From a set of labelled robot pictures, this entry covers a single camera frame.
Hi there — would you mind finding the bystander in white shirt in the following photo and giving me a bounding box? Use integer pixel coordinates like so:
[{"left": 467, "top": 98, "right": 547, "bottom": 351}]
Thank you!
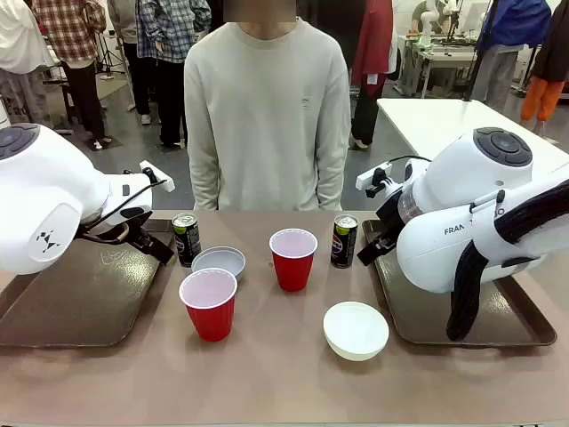
[{"left": 0, "top": 0, "right": 55, "bottom": 126}]

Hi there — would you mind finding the white bowl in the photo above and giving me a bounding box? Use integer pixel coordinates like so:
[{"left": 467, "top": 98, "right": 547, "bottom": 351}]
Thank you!
[{"left": 322, "top": 301, "right": 390, "bottom": 362}]

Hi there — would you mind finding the brown plastic tray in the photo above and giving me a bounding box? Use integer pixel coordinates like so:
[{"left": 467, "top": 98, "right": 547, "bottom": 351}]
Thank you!
[
  {"left": 361, "top": 218, "right": 558, "bottom": 349},
  {"left": 0, "top": 216, "right": 176, "bottom": 349}
]

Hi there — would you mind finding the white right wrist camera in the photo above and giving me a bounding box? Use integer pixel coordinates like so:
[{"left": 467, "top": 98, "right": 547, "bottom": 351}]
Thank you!
[{"left": 356, "top": 162, "right": 394, "bottom": 190}]

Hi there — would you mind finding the black soda can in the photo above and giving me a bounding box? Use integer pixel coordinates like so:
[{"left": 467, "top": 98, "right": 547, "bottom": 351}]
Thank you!
[
  {"left": 172, "top": 213, "right": 202, "bottom": 269},
  {"left": 330, "top": 213, "right": 360, "bottom": 270}
]

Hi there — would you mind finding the white workbench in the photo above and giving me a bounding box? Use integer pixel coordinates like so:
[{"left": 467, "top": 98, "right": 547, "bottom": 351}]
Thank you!
[{"left": 397, "top": 34, "right": 484, "bottom": 100}]

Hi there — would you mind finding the red plastic cup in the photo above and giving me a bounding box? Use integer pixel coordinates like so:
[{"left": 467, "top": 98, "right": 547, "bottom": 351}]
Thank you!
[
  {"left": 268, "top": 228, "right": 319, "bottom": 294},
  {"left": 178, "top": 267, "right": 239, "bottom": 343}
]

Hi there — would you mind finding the black stand pole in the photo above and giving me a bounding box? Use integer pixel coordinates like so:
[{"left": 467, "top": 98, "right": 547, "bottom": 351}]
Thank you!
[{"left": 463, "top": 0, "right": 497, "bottom": 102}]

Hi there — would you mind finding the grey shallow bowl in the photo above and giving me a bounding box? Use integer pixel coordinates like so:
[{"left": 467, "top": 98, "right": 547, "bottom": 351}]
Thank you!
[{"left": 190, "top": 246, "right": 247, "bottom": 283}]

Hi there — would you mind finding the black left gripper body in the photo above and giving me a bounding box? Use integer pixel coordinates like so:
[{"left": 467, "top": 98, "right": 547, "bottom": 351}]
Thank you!
[{"left": 118, "top": 206, "right": 156, "bottom": 246}]

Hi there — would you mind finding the bystander in red jacket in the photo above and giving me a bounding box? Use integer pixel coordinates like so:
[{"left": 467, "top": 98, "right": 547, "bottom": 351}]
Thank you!
[{"left": 349, "top": 0, "right": 400, "bottom": 151}]

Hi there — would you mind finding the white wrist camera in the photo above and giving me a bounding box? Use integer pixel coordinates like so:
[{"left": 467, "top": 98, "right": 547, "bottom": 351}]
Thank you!
[
  {"left": 356, "top": 162, "right": 394, "bottom": 190},
  {"left": 139, "top": 160, "right": 175, "bottom": 193}
]

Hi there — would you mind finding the person's right forearm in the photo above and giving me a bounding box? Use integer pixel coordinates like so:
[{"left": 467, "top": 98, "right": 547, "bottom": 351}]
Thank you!
[{"left": 188, "top": 146, "right": 221, "bottom": 212}]

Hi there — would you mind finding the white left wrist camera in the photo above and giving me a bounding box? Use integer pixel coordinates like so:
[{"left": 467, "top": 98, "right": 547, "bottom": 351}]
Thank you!
[{"left": 139, "top": 160, "right": 175, "bottom": 193}]

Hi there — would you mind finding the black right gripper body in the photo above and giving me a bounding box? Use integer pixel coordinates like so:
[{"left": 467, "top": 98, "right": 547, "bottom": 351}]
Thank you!
[{"left": 376, "top": 190, "right": 405, "bottom": 244}]

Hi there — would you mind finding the bystander in red plaid shirt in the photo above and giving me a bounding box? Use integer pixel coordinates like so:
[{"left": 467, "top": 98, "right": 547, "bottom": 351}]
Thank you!
[{"left": 31, "top": 0, "right": 110, "bottom": 151}]

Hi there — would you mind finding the bystander in blue jacket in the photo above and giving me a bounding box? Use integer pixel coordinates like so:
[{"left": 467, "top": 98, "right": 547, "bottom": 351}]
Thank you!
[{"left": 469, "top": 0, "right": 553, "bottom": 113}]

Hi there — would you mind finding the thin black cable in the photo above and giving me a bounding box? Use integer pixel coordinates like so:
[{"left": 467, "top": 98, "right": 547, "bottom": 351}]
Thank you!
[
  {"left": 88, "top": 179, "right": 169, "bottom": 232},
  {"left": 387, "top": 154, "right": 433, "bottom": 168}
]

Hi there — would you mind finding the person's left forearm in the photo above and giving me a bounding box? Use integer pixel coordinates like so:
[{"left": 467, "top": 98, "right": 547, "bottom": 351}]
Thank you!
[{"left": 316, "top": 146, "right": 350, "bottom": 212}]

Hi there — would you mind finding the bystander in blue plaid shirt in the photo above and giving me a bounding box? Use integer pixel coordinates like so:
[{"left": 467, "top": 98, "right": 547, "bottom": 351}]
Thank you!
[{"left": 135, "top": 0, "right": 212, "bottom": 149}]

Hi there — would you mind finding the person in beige sweater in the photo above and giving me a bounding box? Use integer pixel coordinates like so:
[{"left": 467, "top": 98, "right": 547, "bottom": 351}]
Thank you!
[{"left": 182, "top": 0, "right": 353, "bottom": 212}]

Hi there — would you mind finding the white table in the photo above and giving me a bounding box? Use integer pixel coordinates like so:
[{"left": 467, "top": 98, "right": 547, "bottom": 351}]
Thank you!
[{"left": 376, "top": 97, "right": 569, "bottom": 173}]

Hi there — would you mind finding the bystander in orange trousers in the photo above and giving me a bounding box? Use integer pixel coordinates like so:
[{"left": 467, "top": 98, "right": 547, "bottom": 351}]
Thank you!
[{"left": 519, "top": 0, "right": 569, "bottom": 126}]

